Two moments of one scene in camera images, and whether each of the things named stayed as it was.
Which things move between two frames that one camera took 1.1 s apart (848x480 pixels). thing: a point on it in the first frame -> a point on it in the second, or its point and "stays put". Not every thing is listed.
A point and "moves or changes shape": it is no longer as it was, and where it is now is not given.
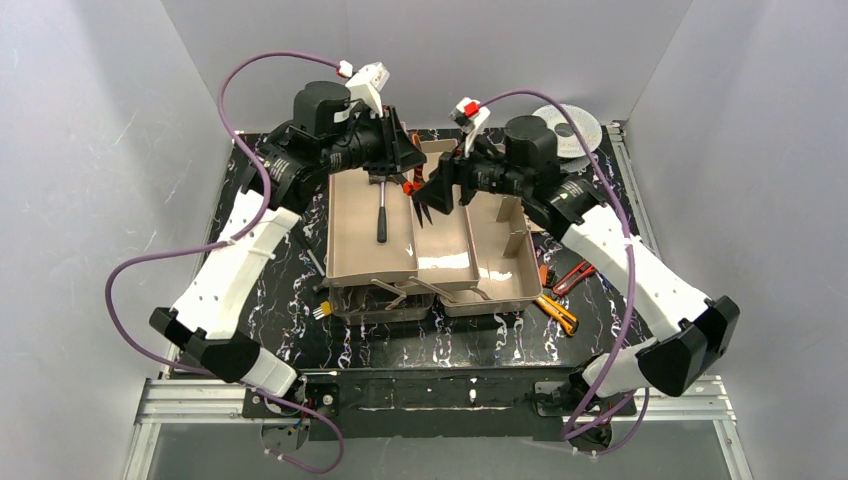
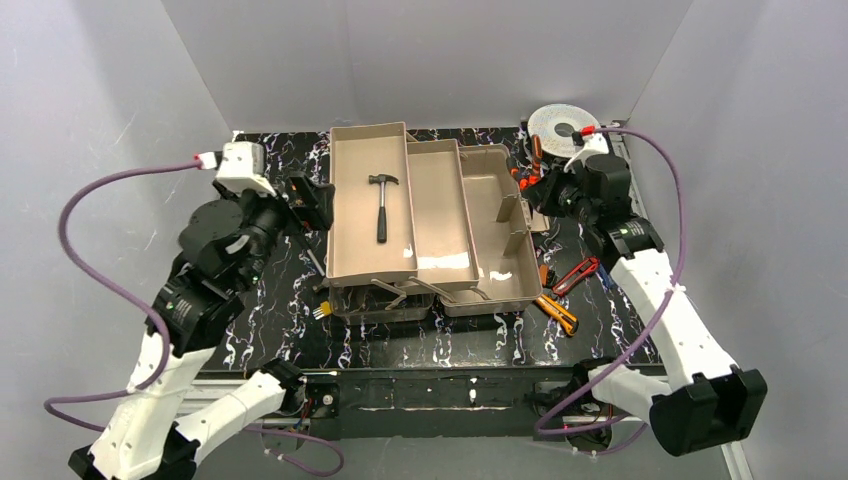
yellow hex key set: (323, 310) stays put
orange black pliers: (416, 187) moves or changes shape
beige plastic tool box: (478, 260) stays put
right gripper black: (457, 175) -> (548, 196)
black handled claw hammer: (382, 210) stays put
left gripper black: (389, 142) -> (308, 203)
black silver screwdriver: (316, 262) stays put
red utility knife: (580, 272) stays put
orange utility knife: (566, 319) stays put
